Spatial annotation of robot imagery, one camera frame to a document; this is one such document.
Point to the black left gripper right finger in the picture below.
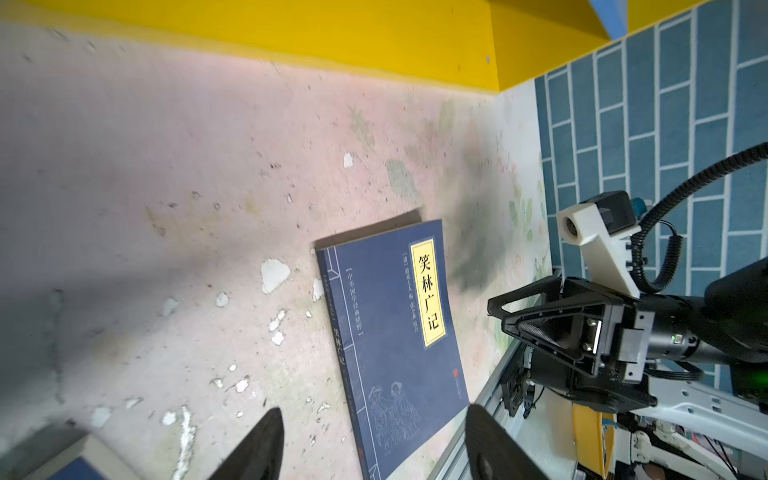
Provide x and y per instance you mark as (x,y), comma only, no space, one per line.
(492,453)

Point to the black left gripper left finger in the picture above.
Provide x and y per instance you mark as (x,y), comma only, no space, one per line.
(259,455)

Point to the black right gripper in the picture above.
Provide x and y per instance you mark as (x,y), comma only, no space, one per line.
(613,338)

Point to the blue book yellow label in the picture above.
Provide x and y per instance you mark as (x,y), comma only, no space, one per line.
(396,343)
(87,458)

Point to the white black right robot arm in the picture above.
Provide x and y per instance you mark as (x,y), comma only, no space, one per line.
(726,400)

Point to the yellow pink blue bookshelf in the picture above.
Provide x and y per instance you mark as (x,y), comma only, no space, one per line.
(480,45)

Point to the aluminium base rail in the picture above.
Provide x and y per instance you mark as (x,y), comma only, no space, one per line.
(546,435)

